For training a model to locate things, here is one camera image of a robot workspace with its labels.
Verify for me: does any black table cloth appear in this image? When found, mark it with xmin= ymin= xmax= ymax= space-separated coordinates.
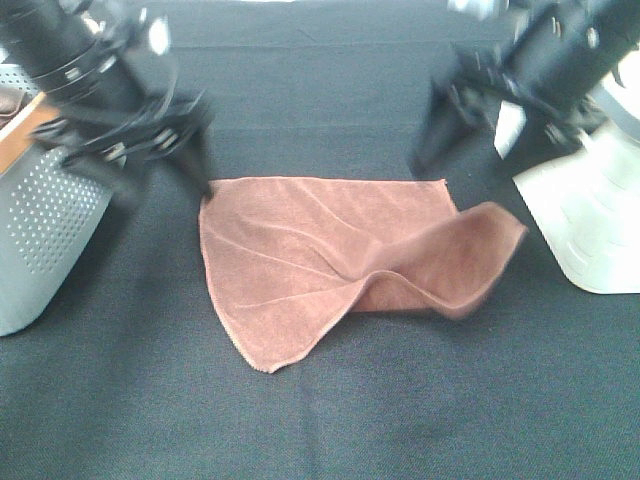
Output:
xmin=1 ymin=1 xmax=639 ymax=479

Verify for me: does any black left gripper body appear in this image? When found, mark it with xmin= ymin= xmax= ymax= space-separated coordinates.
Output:
xmin=30 ymin=14 xmax=213 ymax=162

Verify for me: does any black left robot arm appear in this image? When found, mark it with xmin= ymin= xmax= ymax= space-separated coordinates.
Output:
xmin=1 ymin=1 xmax=213 ymax=204

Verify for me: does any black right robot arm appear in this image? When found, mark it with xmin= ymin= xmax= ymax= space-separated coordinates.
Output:
xmin=410 ymin=1 xmax=639 ymax=179

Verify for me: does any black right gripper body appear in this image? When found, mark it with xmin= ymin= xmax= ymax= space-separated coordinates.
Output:
xmin=432 ymin=42 xmax=608 ymax=139

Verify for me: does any white plastic storage box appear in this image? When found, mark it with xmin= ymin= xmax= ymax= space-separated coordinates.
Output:
xmin=513 ymin=50 xmax=639 ymax=294

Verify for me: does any grey perforated laundry basket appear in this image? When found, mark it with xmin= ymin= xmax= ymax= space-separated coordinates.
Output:
xmin=1 ymin=63 xmax=111 ymax=335

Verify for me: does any brown microfiber towel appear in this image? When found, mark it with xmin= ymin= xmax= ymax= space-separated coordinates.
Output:
xmin=199 ymin=176 xmax=526 ymax=373

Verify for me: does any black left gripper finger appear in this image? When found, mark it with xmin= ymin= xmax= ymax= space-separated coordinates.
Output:
xmin=62 ymin=157 xmax=140 ymax=210
xmin=169 ymin=129 xmax=213 ymax=200

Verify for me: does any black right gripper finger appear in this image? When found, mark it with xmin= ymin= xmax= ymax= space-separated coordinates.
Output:
xmin=409 ymin=92 xmax=483 ymax=175
xmin=494 ymin=112 xmax=583 ymax=178

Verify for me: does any brown towel in basket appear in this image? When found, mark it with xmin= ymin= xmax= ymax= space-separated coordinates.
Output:
xmin=0 ymin=86 xmax=31 ymax=124

